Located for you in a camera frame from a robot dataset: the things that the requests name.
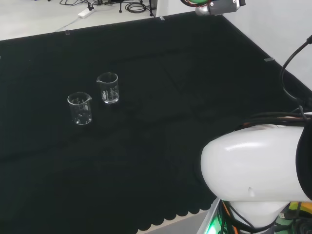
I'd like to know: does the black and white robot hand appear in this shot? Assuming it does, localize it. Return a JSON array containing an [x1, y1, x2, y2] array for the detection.
[[194, 0, 246, 17]]

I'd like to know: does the clear glass beaker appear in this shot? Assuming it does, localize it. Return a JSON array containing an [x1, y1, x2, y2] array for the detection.
[[67, 91, 93, 125], [96, 72, 119, 104]]

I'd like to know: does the white power strip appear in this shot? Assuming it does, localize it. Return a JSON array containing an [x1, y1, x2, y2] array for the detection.
[[78, 7, 95, 19]]

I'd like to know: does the yellow stop button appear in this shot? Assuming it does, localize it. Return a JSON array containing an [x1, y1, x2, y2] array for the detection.
[[289, 201, 312, 220]]

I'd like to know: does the black bench cloth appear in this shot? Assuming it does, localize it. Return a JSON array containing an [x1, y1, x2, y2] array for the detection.
[[0, 11, 312, 234]]

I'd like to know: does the black looping cable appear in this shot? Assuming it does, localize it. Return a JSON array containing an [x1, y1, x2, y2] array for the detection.
[[280, 35, 312, 108]]

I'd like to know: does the black coiled cable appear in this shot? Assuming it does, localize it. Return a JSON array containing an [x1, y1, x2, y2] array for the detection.
[[125, 1, 156, 13]]

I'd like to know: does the black and orange cable bundle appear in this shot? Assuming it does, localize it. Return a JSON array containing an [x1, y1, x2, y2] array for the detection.
[[234, 106, 312, 130]]

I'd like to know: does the black plug with cable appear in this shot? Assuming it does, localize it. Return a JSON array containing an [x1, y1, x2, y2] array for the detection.
[[59, 0, 98, 12]]

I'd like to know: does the white power cord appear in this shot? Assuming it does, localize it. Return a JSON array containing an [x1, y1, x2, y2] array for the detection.
[[55, 16, 81, 32]]

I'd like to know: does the grey metal base plate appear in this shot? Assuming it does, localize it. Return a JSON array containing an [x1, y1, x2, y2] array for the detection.
[[198, 197, 221, 234]]

